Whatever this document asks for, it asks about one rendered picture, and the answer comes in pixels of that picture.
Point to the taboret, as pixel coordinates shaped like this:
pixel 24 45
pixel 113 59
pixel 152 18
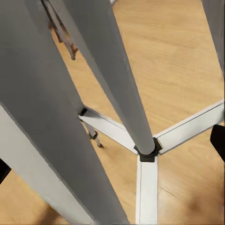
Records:
pixel 57 26

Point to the camera tripod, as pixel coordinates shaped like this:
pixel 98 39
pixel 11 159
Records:
pixel 45 129

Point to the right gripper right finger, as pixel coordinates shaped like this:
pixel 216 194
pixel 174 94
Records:
pixel 217 139

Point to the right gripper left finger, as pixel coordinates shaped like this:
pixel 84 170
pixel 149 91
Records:
pixel 3 168

